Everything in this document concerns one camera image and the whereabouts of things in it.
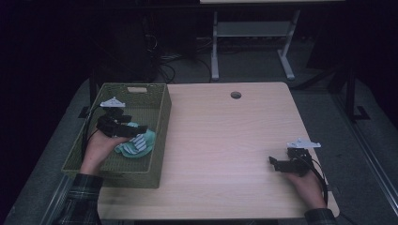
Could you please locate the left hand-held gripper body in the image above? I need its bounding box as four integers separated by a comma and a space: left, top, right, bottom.
95, 96, 134, 139

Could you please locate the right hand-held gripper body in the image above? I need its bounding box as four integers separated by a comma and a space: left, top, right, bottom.
284, 137, 322, 178

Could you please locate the mint green pet garment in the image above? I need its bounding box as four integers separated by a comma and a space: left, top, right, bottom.
114, 121, 157, 158

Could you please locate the green woven basket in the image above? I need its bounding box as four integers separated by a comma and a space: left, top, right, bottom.
61, 82, 173, 189

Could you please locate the person's right hand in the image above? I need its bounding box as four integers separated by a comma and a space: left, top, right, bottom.
284, 169, 329, 210

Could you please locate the person's left hand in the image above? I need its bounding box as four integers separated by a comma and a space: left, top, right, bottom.
79, 128, 130, 176

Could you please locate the black metal stand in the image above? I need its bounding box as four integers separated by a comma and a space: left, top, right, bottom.
327, 60, 372, 124

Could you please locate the white metal stand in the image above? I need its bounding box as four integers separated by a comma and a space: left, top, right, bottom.
210, 8, 301, 83

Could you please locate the left hand-held gripper black cable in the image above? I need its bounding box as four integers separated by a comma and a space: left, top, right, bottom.
81, 106, 106, 162

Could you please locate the hand-held gripper black cable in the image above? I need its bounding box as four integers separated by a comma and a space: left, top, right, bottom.
297, 154, 329, 206
81, 106, 106, 162

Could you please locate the right hand-held gripper black cable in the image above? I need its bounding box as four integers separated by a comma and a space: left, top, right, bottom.
297, 154, 329, 206

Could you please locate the tangle of floor cables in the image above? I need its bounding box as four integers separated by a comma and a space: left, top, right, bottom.
142, 32, 214, 84

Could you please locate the aluminium floor rail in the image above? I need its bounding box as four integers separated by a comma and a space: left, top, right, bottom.
331, 92, 398, 218
38, 174, 76, 225

